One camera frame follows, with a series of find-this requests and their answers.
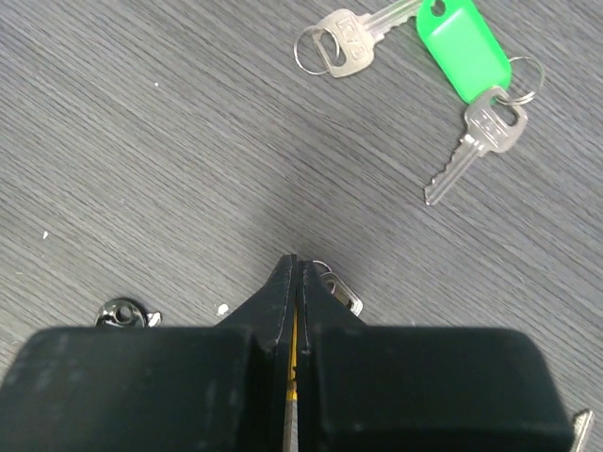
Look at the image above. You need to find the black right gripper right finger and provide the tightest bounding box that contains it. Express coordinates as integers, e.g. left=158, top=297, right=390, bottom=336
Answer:
left=296, top=261, right=574, bottom=451

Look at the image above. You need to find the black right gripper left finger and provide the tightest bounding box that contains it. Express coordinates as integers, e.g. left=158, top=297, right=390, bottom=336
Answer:
left=1, top=255, right=299, bottom=451

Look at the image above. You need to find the yellow tag key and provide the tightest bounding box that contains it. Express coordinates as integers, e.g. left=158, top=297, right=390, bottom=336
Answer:
left=283, top=260, right=364, bottom=451

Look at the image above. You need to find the black tag key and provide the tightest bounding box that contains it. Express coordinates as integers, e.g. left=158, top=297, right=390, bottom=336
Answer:
left=94, top=298, right=163, bottom=328

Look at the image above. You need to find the green tag key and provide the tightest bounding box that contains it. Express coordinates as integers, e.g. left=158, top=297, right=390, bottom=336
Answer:
left=305, top=0, right=537, bottom=206

